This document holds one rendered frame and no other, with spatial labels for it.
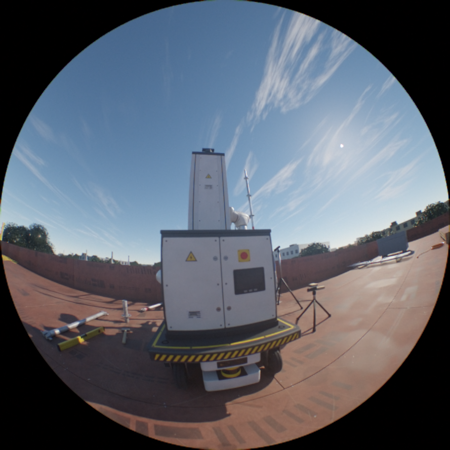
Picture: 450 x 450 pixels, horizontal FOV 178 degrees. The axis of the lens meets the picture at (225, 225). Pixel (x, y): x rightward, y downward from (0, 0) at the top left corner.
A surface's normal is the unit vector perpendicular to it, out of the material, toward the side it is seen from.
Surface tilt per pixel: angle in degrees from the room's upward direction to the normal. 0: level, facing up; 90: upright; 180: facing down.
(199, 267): 90
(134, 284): 90
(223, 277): 90
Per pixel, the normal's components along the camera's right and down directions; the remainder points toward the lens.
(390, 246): -0.98, 0.01
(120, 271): 0.17, -0.30
